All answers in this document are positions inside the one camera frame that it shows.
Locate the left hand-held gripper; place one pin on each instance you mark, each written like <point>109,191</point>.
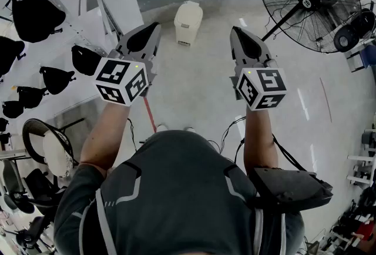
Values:
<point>117,80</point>

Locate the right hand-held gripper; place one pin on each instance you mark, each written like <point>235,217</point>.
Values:
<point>261,86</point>

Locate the white trash bin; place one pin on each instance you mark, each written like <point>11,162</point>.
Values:
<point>188,21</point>

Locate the person's right forearm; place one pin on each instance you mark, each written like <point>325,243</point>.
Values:
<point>258,142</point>

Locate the person's left forearm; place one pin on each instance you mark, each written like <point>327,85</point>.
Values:
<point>102,136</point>

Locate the large black standing fan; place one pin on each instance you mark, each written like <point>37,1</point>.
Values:
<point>308,1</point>

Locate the white metal rack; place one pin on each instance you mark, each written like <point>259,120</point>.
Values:
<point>75,7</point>

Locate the person's white shoe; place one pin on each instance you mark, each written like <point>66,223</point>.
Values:
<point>190,130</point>
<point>161,127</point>

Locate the group of black bags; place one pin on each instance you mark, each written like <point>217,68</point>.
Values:
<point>35,16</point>

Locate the person's dark grey shirt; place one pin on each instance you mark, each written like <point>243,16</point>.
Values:
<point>176,195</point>

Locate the white shelf unit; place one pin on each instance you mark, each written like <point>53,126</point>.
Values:
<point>362,159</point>

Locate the black office chair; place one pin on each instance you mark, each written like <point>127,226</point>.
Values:
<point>32,198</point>

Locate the pile of dark equipment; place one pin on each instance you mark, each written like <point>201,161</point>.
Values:
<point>352,224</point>

